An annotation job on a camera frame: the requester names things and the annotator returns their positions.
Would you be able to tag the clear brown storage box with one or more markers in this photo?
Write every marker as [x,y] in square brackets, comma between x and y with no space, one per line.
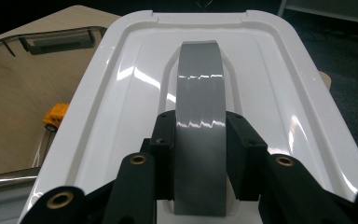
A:
[56,43]

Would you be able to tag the white metal stand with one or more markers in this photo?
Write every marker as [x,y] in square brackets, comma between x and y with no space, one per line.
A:
[329,9]

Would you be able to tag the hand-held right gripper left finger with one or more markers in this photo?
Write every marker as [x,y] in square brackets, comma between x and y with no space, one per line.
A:
[164,149]

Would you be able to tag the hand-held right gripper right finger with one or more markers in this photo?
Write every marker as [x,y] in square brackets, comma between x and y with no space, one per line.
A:
[245,155]

